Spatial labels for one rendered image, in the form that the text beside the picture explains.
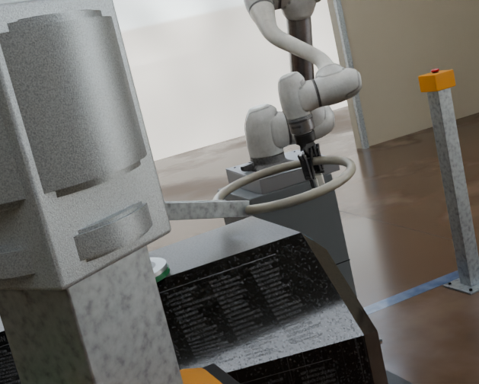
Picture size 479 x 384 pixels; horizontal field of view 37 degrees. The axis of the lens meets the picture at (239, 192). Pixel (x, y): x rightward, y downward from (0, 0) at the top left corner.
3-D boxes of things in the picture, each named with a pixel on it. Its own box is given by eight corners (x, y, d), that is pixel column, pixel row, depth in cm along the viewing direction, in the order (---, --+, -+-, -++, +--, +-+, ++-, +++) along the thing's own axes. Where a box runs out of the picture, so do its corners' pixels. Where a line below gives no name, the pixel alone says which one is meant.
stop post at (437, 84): (501, 281, 361) (466, 65, 339) (471, 295, 353) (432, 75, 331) (472, 273, 379) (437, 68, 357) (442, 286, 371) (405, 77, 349)
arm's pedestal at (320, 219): (241, 346, 356) (202, 190, 340) (328, 312, 372) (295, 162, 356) (285, 382, 310) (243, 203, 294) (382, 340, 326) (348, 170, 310)
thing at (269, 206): (287, 219, 208) (285, 209, 207) (185, 214, 245) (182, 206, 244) (386, 161, 237) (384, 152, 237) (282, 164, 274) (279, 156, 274)
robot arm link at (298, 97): (286, 123, 250) (323, 111, 250) (274, 78, 246) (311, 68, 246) (282, 118, 260) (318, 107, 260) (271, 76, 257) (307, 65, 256)
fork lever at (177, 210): (46, 226, 175) (46, 206, 175) (12, 223, 189) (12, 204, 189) (257, 216, 220) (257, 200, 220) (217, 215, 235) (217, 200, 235)
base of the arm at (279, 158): (234, 171, 327) (231, 158, 326) (277, 158, 335) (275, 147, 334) (251, 176, 311) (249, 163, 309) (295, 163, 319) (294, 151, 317)
